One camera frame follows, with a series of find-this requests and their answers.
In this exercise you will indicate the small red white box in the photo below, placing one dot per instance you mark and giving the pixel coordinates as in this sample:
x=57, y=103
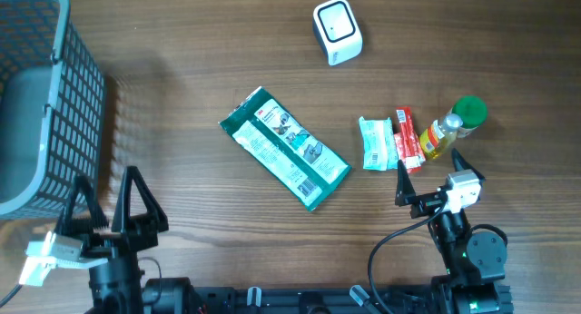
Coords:
x=409, y=158

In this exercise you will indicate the green lid jar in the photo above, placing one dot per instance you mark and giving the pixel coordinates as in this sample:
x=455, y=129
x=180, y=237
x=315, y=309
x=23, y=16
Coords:
x=472, y=110

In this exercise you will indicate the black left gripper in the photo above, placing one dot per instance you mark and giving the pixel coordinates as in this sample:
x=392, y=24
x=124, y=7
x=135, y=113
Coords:
x=123, y=224

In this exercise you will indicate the white barcode scanner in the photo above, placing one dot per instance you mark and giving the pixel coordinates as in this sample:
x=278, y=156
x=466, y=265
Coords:
x=337, y=31

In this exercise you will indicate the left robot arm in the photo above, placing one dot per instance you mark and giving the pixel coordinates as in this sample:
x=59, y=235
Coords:
x=138, y=219

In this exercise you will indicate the teal white tissue pack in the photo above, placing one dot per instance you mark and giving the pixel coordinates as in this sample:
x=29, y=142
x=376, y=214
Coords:
x=380, y=152

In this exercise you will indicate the yellow dish soap bottle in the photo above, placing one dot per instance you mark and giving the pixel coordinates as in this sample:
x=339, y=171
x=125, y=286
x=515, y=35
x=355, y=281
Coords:
x=440, y=135

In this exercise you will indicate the green white plastic packet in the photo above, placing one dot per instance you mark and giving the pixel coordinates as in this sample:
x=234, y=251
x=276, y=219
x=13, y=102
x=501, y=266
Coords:
x=265, y=129

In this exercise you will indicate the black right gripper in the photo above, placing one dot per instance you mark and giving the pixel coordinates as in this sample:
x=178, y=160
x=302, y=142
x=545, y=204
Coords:
x=406, y=193

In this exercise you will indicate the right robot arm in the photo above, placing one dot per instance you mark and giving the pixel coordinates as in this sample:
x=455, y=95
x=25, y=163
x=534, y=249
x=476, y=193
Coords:
x=474, y=256

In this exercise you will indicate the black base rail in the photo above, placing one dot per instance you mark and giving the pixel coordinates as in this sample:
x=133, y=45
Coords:
x=340, y=300

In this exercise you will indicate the grey plastic mesh basket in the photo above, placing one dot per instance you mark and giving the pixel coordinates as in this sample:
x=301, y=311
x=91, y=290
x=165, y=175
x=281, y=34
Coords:
x=52, y=108

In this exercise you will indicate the red stick sachet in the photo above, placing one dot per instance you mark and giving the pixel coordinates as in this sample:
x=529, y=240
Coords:
x=406, y=127

